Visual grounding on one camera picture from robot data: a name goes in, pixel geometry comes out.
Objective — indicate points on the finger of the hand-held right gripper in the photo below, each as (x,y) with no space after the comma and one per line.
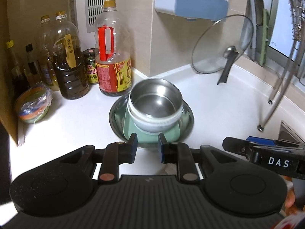
(262,140)
(236,146)

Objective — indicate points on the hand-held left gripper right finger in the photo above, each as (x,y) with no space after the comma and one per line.
(161,149)

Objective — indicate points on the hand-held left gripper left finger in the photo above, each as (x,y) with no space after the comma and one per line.
(133,148)

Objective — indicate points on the green square plate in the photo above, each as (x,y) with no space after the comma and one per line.
(147,137)

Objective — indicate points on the stainless steel plate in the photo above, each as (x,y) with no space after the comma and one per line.
(115,116)

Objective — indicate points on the stainless steel bowl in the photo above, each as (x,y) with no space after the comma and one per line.
(154,102)

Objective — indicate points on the person's right hand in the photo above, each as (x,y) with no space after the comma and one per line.
(292,201)

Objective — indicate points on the stainless steel sink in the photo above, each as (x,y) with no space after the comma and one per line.
(290,133)

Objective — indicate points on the red white cloth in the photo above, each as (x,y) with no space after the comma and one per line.
(290,223)

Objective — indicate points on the small sauce jar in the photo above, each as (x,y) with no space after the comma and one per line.
(90,69)

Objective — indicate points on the large dark oil bottle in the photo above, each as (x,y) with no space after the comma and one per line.
(71,76)

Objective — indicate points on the glass pot lid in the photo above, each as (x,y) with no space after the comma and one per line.
(221,43)

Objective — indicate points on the plastic-wrapped green bowl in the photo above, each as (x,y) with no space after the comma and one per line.
(33,105)

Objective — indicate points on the grey board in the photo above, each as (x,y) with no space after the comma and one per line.
(256,28)

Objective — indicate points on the window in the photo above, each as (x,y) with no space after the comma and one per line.
(286,28)

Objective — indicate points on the clear yellow-capped bottle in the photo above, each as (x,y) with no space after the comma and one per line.
(46,52)

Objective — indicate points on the slim black-capped bottle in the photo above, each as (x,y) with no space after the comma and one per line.
(32,66)

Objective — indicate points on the slim yellow-capped bottle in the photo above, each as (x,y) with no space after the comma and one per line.
(16,74)

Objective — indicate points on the brown wooden panel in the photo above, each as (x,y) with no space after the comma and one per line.
(7,64)

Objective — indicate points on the white perforated wall vent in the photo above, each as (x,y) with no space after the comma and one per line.
(95,4)

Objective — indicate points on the blue white wall appliance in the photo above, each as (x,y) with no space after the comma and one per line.
(195,0)

